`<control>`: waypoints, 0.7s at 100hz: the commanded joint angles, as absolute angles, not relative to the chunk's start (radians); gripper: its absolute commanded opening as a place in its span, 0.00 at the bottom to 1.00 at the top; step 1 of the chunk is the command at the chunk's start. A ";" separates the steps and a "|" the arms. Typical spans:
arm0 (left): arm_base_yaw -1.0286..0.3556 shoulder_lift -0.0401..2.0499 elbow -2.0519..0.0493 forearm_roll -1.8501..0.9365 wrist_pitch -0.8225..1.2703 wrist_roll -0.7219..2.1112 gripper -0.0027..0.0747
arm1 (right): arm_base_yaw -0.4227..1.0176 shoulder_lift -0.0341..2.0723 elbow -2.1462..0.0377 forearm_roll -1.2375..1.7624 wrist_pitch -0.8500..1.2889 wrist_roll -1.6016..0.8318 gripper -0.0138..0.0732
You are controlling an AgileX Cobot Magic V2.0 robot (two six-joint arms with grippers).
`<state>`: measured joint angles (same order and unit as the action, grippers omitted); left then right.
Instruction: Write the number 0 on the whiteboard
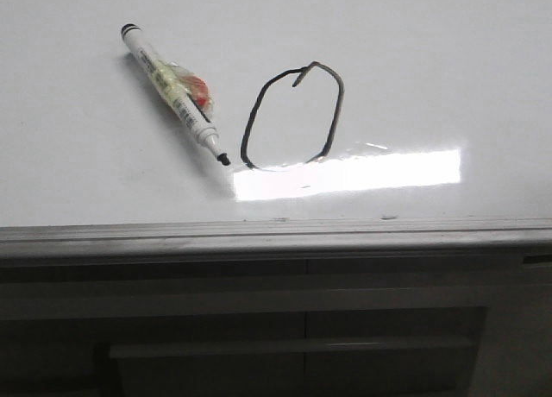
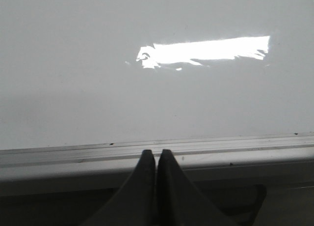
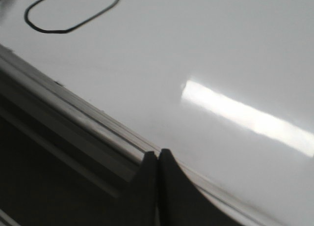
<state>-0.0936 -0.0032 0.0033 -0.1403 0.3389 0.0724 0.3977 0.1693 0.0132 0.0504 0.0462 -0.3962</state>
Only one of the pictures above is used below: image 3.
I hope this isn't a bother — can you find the white whiteboard with aluminium frame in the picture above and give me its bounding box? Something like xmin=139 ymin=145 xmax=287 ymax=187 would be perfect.
xmin=0 ymin=0 xmax=314 ymax=226

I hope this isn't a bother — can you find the grey metal table frame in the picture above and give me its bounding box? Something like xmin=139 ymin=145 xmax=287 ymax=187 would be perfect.
xmin=0 ymin=71 xmax=138 ymax=226

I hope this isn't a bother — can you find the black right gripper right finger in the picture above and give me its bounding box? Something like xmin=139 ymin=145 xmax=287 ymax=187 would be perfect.
xmin=158 ymin=149 xmax=239 ymax=226

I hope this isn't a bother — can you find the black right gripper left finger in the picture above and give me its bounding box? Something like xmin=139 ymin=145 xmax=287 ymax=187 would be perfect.
xmin=98 ymin=151 xmax=157 ymax=226

